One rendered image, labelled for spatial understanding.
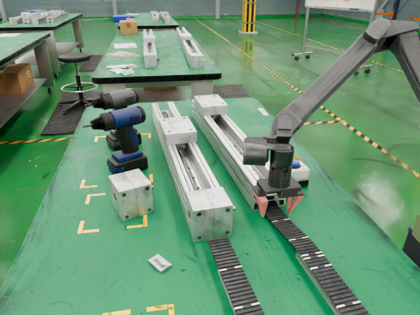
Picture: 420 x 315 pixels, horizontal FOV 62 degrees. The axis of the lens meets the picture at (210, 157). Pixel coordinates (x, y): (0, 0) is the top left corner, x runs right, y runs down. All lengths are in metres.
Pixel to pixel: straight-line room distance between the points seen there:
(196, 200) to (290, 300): 0.31
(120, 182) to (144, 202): 0.08
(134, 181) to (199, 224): 0.23
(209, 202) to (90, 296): 0.33
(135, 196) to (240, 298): 0.40
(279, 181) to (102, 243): 0.47
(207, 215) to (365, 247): 0.39
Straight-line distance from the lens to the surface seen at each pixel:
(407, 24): 1.13
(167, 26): 5.70
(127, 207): 0.97
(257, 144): 0.88
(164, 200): 1.06
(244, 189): 1.05
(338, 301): 0.76
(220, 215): 0.87
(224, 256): 0.81
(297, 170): 1.11
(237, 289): 0.74
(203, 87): 2.66
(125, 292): 0.80
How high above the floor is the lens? 1.36
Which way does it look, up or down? 27 degrees down
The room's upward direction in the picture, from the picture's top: straight up
